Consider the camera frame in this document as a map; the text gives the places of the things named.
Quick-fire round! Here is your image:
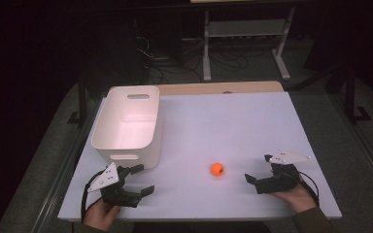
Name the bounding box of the black stand leg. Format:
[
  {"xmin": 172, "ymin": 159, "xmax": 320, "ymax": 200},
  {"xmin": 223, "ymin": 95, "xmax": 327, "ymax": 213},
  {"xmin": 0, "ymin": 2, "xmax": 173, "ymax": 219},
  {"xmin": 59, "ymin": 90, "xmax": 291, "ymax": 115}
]
[
  {"xmin": 67, "ymin": 73, "xmax": 89, "ymax": 128},
  {"xmin": 344, "ymin": 64, "xmax": 373, "ymax": 124}
]

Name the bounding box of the white board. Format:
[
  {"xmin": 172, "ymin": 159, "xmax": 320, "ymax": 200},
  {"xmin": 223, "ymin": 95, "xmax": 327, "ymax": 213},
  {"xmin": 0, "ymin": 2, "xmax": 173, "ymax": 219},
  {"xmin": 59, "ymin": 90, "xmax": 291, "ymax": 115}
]
[{"xmin": 57, "ymin": 91, "xmax": 343, "ymax": 222}]

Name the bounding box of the tangle of floor cables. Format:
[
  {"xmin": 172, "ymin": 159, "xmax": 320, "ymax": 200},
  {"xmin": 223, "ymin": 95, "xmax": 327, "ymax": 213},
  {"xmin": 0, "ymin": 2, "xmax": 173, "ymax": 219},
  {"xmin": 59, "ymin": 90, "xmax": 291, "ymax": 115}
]
[{"xmin": 135, "ymin": 33, "xmax": 251, "ymax": 85}]

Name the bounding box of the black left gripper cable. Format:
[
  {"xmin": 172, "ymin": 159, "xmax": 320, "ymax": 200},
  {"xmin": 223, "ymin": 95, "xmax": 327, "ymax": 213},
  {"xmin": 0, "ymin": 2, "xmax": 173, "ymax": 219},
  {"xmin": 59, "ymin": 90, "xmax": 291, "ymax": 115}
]
[{"xmin": 80, "ymin": 170, "xmax": 107, "ymax": 224}]

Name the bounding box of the person's left hand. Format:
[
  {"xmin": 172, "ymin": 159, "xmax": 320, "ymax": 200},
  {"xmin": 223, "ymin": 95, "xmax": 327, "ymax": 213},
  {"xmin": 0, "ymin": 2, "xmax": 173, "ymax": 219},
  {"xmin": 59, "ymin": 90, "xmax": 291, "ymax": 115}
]
[{"xmin": 83, "ymin": 197, "xmax": 121, "ymax": 232}]

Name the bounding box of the white metal stand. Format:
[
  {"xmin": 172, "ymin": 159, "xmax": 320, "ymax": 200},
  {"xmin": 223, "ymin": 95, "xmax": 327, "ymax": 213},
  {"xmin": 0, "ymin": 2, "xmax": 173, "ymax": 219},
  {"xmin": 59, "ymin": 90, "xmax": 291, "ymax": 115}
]
[{"xmin": 201, "ymin": 6, "xmax": 297, "ymax": 83}]

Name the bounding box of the person's right hand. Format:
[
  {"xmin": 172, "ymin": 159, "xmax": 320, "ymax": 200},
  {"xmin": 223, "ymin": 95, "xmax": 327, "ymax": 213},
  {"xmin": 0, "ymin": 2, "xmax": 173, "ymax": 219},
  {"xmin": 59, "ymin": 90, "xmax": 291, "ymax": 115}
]
[{"xmin": 269, "ymin": 176, "xmax": 319, "ymax": 215}]

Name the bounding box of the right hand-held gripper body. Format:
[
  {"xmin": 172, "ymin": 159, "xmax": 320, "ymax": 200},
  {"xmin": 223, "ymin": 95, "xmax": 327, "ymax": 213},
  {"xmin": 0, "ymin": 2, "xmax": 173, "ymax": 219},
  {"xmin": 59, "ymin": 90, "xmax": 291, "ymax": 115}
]
[{"xmin": 254, "ymin": 149, "xmax": 312, "ymax": 195}]

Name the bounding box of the orange ball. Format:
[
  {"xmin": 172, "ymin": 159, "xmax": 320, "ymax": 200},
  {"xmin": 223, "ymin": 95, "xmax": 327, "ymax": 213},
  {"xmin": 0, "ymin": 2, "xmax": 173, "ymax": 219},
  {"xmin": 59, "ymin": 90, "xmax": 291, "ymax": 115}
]
[{"xmin": 210, "ymin": 162, "xmax": 225, "ymax": 178}]

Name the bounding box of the wooden table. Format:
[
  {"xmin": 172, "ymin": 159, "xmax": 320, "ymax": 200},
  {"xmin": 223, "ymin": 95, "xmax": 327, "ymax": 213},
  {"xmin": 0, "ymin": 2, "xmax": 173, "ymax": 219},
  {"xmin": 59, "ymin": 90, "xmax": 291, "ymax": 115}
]
[{"xmin": 155, "ymin": 81, "xmax": 285, "ymax": 97}]

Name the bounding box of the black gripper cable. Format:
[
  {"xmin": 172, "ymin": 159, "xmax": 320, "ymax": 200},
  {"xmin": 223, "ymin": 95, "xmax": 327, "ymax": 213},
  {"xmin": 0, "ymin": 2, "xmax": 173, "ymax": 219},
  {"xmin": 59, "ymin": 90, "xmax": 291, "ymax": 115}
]
[
  {"xmin": 298, "ymin": 172, "xmax": 321, "ymax": 208},
  {"xmin": 80, "ymin": 170, "xmax": 107, "ymax": 224}
]

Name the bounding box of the white plastic bin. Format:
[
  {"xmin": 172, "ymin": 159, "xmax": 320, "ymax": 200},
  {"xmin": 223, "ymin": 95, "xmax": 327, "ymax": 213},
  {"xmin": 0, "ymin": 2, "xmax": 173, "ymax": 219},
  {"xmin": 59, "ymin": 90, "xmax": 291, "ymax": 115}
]
[{"xmin": 90, "ymin": 84, "xmax": 163, "ymax": 170}]

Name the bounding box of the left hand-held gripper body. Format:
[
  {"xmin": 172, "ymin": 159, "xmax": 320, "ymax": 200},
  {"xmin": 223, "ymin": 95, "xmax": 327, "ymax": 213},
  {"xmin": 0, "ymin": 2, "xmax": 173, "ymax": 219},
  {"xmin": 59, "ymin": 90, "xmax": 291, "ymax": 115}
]
[{"xmin": 86, "ymin": 161, "xmax": 143, "ymax": 209}]

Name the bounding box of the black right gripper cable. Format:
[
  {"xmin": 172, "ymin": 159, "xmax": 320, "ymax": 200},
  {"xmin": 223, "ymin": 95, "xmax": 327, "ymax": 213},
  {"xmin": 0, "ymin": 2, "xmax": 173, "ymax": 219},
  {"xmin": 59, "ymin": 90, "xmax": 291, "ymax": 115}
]
[{"xmin": 298, "ymin": 172, "xmax": 321, "ymax": 208}]

